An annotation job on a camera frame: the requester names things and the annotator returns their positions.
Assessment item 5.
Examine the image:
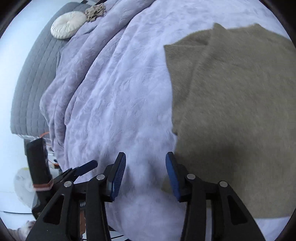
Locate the grey quilted bedspread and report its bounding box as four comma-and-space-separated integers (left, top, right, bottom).
10, 2, 86, 138

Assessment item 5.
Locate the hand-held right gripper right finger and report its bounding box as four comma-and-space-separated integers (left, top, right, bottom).
165, 152, 266, 241

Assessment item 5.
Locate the white round blurry object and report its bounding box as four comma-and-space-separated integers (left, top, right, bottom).
13, 168, 38, 207

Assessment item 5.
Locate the thin black cable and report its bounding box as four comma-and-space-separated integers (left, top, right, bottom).
0, 209, 33, 215

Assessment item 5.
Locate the beige crumpled cloth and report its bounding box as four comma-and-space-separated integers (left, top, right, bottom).
84, 5, 107, 23

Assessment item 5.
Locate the round white pleated cushion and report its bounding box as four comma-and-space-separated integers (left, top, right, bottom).
50, 11, 87, 39

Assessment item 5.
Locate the lavender plush blanket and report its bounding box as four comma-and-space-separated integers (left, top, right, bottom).
39, 0, 290, 241

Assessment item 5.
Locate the olive brown knit sweater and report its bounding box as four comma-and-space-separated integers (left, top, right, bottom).
163, 23, 296, 219

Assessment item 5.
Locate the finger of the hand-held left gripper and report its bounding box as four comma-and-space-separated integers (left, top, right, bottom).
54, 160, 98, 186

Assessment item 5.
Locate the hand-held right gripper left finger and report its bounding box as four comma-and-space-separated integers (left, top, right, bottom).
25, 152, 127, 241

